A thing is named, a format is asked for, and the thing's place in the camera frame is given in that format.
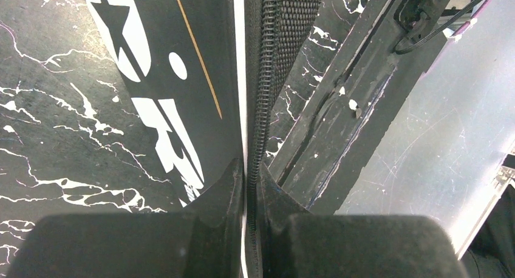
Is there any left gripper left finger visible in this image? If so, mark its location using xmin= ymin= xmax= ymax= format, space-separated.
xmin=7 ymin=159 xmax=243 ymax=277

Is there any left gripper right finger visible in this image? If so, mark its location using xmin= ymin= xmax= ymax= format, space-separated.
xmin=256 ymin=166 xmax=467 ymax=277

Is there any black racket bag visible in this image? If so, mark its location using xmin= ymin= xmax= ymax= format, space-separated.
xmin=86 ymin=0 xmax=322 ymax=277

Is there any aluminium rail frame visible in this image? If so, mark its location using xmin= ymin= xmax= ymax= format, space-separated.
xmin=456 ymin=149 xmax=514 ymax=260

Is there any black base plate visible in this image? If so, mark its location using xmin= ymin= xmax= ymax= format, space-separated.
xmin=265 ymin=0 xmax=449 ymax=214

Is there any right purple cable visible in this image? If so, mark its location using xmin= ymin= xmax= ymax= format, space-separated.
xmin=442 ymin=0 xmax=497 ymax=42

